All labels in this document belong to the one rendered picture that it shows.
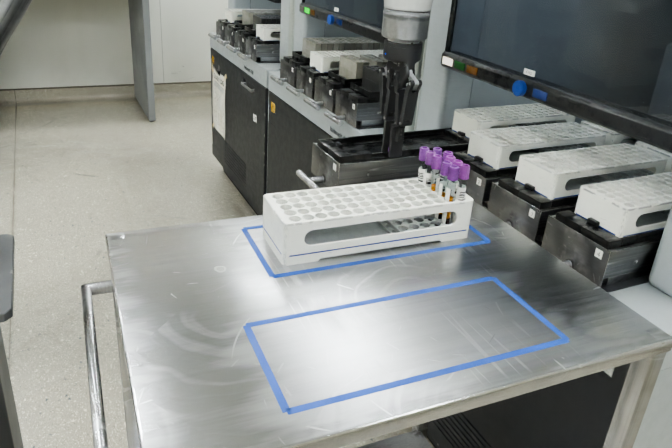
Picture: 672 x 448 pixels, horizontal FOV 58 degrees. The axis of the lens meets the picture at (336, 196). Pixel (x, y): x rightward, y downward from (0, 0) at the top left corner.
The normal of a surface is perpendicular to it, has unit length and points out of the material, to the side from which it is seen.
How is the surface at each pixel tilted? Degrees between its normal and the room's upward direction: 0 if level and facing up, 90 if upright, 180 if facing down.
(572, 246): 90
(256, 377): 0
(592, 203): 90
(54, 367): 0
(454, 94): 90
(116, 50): 90
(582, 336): 0
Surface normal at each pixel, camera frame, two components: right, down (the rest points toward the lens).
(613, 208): -0.90, 0.12
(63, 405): 0.07, -0.91
